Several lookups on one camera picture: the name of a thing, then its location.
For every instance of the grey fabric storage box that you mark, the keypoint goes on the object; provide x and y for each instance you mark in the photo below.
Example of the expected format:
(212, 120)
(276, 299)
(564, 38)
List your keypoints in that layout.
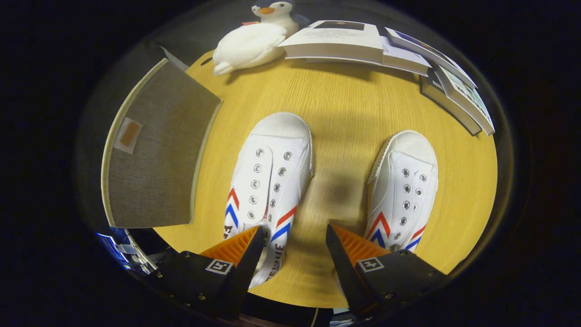
(163, 150)

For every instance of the pale green cover book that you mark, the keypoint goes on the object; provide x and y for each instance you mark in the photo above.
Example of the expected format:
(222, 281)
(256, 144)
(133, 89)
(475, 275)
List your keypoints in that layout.
(467, 100)

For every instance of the blue picture cover book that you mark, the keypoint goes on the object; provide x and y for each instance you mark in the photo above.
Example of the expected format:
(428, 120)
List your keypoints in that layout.
(431, 52)

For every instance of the white canvas shoe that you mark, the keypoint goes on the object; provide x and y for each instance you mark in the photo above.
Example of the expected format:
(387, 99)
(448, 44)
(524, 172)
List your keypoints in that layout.
(404, 181)
(277, 150)

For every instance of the white portrait cover book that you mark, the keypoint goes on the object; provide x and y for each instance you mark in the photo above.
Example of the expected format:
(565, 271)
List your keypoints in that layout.
(336, 41)

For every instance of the blue lit screen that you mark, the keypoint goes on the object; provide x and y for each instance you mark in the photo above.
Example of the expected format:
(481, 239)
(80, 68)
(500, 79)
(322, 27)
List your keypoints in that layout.
(113, 243)

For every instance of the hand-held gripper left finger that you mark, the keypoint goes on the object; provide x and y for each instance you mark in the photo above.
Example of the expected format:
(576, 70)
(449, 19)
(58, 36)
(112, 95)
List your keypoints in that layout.
(247, 268)

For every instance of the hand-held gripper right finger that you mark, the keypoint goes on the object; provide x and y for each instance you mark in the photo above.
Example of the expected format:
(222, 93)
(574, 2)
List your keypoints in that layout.
(345, 272)

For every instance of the plain white book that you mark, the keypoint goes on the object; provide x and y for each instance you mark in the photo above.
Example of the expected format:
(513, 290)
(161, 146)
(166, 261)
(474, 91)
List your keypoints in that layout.
(404, 56)

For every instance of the dark cover book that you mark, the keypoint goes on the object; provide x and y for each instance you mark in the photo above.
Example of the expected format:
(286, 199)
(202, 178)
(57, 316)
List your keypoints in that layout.
(447, 106)

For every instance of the white penguin plush toy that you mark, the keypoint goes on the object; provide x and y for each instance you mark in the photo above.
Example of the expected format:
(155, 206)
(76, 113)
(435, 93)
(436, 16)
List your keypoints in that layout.
(249, 45)

